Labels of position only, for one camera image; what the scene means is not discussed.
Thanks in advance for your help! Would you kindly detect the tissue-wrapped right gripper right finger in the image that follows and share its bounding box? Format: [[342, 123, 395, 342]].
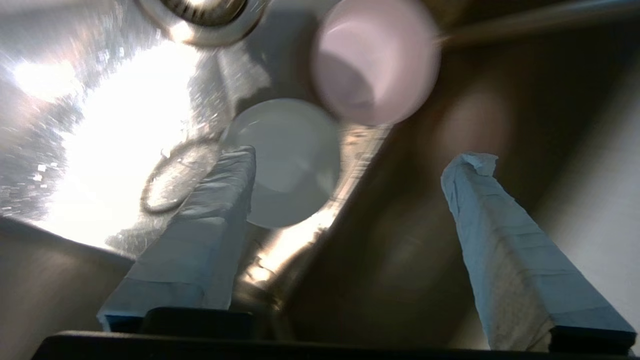
[[441, 152, 637, 353]]

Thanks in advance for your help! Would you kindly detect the white bowl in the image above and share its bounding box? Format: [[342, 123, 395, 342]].
[[222, 97, 343, 230]]

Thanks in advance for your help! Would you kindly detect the pink bowl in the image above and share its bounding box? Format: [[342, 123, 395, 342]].
[[310, 0, 442, 127]]

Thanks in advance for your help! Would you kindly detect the round metal drain strainer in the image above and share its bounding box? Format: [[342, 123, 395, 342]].
[[135, 0, 271, 48]]

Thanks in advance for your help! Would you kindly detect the tissue-wrapped right gripper left finger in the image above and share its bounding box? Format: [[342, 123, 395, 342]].
[[97, 146, 257, 333]]

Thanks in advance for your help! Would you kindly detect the stainless steel sink basin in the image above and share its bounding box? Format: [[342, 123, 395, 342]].
[[0, 0, 640, 351]]

